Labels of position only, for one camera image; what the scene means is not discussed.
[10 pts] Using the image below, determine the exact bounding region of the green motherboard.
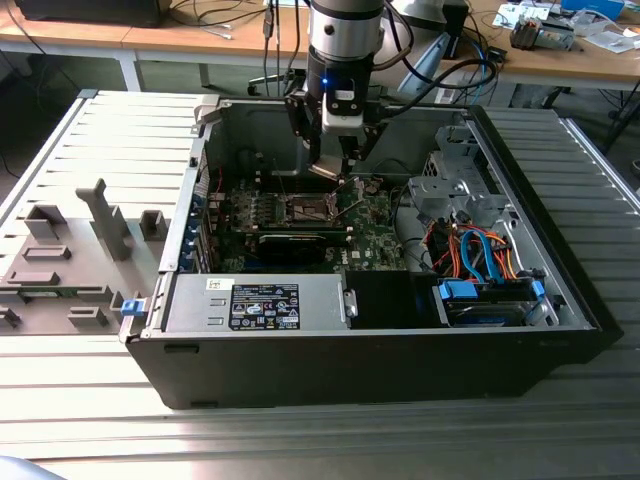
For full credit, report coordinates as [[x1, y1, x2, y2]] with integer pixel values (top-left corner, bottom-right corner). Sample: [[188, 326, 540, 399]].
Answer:
[[207, 172, 416, 274]]

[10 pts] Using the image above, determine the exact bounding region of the black plastic shroud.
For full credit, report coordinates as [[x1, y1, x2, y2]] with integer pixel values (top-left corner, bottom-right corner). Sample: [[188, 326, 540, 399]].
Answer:
[[344, 272, 436, 330]]

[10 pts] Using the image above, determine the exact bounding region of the grey case handle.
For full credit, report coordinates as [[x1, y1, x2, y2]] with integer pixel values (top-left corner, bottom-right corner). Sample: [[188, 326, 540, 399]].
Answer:
[[193, 96, 222, 125]]

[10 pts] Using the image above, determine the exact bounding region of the grey electronic device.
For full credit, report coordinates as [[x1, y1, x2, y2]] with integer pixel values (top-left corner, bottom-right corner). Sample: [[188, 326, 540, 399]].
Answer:
[[509, 14, 576, 51]]

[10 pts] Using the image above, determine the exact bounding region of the grey parts rack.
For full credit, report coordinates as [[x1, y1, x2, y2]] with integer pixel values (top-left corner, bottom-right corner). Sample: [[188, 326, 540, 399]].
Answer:
[[0, 177, 174, 336]]

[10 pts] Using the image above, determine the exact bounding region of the pale blue rounded object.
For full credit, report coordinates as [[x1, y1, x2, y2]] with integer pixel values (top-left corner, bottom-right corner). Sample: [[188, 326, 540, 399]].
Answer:
[[0, 454, 66, 480]]

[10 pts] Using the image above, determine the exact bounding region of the hard disk in blue carrier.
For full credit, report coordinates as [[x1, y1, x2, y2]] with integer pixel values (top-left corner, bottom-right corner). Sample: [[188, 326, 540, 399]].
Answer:
[[432, 277, 546, 329]]

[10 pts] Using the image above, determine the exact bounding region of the wooden desk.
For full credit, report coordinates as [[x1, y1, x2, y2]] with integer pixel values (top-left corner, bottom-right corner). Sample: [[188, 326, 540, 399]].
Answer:
[[0, 0, 309, 94], [439, 0, 640, 106]]

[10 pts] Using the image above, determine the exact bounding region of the blue cardboard box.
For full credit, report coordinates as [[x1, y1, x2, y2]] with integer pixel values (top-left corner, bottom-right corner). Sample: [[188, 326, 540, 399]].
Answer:
[[559, 0, 626, 21]]

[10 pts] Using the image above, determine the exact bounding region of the silver metal disk bay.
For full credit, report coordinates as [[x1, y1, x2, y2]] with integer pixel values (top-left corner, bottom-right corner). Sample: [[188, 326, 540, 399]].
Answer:
[[407, 124, 511, 221]]

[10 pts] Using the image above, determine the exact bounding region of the CPU socket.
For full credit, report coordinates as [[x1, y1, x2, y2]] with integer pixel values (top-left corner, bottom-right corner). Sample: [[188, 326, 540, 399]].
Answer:
[[283, 192, 346, 226]]

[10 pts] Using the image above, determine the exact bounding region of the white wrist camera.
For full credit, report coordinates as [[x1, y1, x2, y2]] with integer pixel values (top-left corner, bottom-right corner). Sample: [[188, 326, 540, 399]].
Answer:
[[321, 89, 366, 136]]

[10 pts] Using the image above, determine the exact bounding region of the CPU with silver top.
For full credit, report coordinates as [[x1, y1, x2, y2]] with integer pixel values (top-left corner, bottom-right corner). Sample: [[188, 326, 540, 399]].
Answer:
[[307, 154, 347, 182]]

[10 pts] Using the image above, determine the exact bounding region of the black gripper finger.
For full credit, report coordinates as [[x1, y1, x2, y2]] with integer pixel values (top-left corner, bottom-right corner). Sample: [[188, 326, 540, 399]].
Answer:
[[285, 93, 322, 169], [339, 124, 389, 162]]

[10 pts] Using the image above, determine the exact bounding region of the metal locking lever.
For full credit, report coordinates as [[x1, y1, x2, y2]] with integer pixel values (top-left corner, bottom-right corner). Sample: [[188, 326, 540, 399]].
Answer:
[[272, 157, 290, 202]]

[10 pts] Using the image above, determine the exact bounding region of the grey power supply unit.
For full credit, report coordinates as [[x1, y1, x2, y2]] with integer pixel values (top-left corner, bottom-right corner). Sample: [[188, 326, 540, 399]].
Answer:
[[164, 273, 349, 334]]

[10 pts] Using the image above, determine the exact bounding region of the black graphics card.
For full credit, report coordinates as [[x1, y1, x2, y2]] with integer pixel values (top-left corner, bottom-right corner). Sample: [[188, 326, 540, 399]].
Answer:
[[257, 230, 326, 266]]

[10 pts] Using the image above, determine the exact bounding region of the office chair base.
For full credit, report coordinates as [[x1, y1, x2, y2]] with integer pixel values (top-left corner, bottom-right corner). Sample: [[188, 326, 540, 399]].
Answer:
[[247, 73, 282, 97]]

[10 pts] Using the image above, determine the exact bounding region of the black PC case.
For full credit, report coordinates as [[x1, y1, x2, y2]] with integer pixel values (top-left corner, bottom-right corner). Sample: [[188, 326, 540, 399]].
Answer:
[[118, 97, 625, 411]]

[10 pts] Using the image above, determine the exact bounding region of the black equipment box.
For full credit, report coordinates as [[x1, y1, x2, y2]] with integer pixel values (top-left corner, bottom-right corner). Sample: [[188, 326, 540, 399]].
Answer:
[[14, 0, 164, 29]]

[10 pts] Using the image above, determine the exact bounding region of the blue data wire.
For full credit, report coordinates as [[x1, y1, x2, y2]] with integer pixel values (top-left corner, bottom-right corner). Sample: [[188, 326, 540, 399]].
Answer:
[[458, 227, 507, 286]]

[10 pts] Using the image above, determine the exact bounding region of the orange wire bundle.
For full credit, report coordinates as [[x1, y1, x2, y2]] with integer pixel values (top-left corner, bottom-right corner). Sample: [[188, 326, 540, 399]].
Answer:
[[428, 222, 524, 281]]

